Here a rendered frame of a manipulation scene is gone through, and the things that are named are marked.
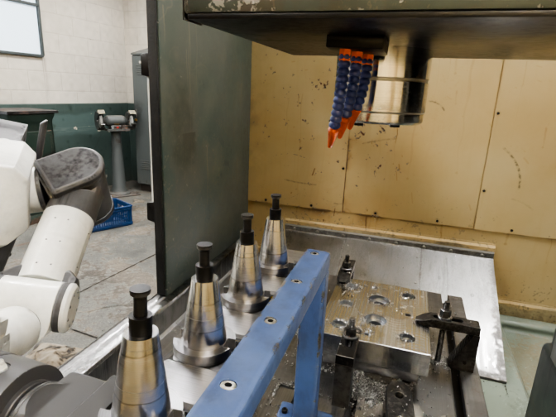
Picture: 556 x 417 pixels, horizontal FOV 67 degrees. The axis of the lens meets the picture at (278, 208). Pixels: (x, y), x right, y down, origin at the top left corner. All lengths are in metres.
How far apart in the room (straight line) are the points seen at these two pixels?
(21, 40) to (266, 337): 5.53
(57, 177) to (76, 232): 0.12
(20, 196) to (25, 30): 5.07
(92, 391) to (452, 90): 1.61
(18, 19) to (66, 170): 5.02
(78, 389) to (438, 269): 1.55
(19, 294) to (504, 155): 1.62
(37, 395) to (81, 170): 0.52
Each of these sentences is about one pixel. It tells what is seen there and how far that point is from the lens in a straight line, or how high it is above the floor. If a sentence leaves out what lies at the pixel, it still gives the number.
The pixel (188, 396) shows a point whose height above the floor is 1.22.
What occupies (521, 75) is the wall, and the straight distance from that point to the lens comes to 1.82.
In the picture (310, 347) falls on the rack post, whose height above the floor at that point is 1.07.
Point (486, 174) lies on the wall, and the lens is 1.83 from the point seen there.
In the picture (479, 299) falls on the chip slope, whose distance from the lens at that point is 1.76.
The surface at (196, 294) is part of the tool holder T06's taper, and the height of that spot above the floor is 1.28.
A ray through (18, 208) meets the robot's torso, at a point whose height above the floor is 1.25.
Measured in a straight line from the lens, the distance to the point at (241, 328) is 0.48.
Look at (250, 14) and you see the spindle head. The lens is 0.50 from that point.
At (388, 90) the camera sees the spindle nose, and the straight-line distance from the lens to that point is 0.71.
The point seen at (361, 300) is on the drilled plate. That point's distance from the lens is 1.06.
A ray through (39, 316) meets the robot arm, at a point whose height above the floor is 1.13.
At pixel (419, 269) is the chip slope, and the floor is 0.80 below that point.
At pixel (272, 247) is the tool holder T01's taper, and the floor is 1.25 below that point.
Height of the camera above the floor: 1.47
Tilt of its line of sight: 16 degrees down
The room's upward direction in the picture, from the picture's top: 3 degrees clockwise
